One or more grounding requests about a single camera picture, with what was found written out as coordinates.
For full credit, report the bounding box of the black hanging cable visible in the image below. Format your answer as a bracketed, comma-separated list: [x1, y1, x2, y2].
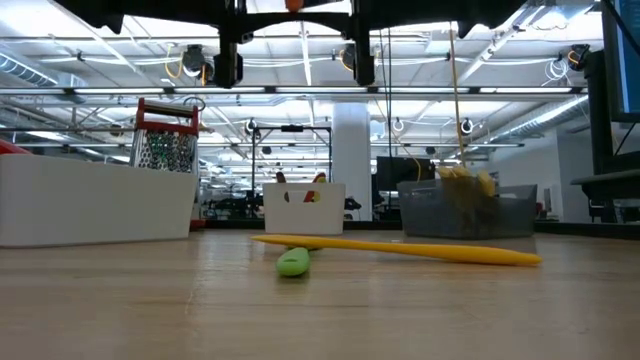
[377, 27, 395, 219]

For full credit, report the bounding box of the yellow silicone spatula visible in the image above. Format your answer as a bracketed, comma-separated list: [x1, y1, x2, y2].
[250, 233, 544, 268]

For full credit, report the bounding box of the white building column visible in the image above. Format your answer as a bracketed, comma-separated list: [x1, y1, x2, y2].
[331, 102, 373, 222]

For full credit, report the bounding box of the large white plastic bin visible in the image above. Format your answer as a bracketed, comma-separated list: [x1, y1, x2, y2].
[0, 153, 200, 249]

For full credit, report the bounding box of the grey translucent plastic bin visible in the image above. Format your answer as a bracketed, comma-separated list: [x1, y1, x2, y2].
[397, 179, 539, 240]

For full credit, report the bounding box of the black background screen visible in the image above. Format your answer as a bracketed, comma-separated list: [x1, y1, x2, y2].
[375, 155, 437, 192]

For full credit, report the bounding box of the green silicone spatula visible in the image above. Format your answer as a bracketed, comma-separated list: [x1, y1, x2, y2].
[274, 245, 313, 279]

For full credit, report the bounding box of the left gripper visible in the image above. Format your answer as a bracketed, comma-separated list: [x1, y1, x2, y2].
[149, 0, 297, 89]

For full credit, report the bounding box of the red framed box grater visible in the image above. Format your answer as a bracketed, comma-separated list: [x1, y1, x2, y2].
[128, 96, 201, 175]

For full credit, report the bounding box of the black background stand frame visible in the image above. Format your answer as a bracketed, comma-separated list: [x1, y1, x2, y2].
[251, 124, 334, 199]

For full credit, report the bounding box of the yellow hanging cable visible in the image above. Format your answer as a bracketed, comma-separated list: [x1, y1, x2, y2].
[446, 22, 470, 170]

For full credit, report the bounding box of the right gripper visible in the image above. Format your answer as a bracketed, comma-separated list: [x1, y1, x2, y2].
[295, 0, 451, 86]

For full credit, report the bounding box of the small white plastic bin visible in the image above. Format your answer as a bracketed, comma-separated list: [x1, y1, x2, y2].
[261, 181, 347, 237]

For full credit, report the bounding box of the grey desk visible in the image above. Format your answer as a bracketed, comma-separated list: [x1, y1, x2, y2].
[569, 168, 640, 202]

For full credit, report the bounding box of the long ceiling light strip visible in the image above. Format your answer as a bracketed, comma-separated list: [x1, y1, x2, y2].
[0, 84, 589, 97]

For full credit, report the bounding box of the computer monitor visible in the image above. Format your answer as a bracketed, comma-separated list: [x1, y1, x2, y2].
[584, 0, 640, 176]

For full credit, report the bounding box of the silver ceiling duct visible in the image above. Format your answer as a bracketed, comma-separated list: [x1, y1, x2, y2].
[0, 49, 61, 90]
[487, 94, 590, 145]

